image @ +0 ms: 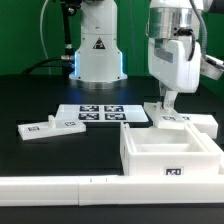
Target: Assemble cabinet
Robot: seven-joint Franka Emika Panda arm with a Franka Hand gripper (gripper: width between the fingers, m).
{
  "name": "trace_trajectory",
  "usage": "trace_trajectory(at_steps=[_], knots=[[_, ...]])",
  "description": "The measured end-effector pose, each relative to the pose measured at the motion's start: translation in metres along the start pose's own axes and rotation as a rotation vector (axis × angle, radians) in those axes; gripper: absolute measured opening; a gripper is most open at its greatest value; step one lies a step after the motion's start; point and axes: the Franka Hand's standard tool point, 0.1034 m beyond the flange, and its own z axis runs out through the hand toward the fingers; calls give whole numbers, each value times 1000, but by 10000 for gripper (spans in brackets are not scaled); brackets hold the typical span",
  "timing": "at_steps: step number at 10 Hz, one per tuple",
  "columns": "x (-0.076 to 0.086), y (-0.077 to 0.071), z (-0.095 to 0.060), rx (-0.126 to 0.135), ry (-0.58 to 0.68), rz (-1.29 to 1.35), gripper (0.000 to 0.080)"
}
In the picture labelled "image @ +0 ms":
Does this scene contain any white cabinet door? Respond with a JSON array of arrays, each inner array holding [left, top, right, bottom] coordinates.
[[144, 102, 185, 130], [18, 115, 86, 140]]

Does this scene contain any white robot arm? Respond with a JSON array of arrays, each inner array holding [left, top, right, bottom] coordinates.
[[70, 0, 214, 109]]

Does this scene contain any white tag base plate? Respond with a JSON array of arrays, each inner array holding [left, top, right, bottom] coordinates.
[[56, 104, 148, 122]]

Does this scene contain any white front fence rail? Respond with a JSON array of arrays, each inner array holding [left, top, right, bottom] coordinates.
[[0, 175, 224, 206]]

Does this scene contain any white hanging cable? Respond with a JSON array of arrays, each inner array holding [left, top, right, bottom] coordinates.
[[39, 0, 54, 76]]

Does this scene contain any black cable bundle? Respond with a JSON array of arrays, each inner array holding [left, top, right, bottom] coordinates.
[[20, 57, 76, 76]]

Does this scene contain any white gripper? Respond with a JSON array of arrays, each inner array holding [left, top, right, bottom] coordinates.
[[148, 37, 201, 109]]

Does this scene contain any white cabinet body box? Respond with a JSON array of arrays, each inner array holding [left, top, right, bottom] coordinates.
[[120, 123, 223, 176]]

